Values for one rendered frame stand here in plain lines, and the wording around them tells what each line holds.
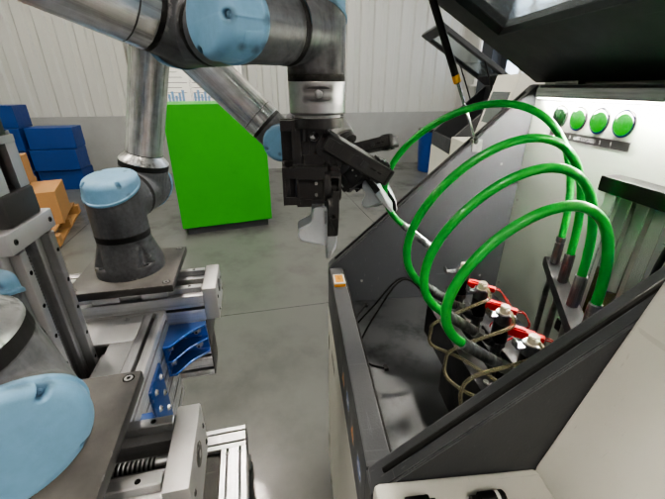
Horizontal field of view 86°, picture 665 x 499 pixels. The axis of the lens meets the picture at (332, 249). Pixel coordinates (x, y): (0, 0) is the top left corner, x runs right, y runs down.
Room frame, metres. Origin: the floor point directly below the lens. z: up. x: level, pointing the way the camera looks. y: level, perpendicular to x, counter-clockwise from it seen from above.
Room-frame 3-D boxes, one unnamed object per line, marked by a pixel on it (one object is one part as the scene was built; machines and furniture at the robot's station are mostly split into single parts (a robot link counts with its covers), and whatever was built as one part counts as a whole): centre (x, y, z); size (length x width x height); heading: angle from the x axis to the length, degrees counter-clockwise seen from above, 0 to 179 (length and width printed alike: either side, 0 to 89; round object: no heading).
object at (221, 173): (4.08, 1.29, 0.65); 0.95 x 0.86 x 1.30; 111
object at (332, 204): (0.50, 0.00, 1.29); 0.05 x 0.02 x 0.09; 5
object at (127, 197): (0.79, 0.49, 1.20); 0.13 x 0.12 x 0.14; 2
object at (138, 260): (0.78, 0.49, 1.09); 0.15 x 0.15 x 0.10
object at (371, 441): (0.64, -0.04, 0.87); 0.62 x 0.04 x 0.16; 5
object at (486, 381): (0.55, -0.29, 0.91); 0.34 x 0.10 x 0.15; 5
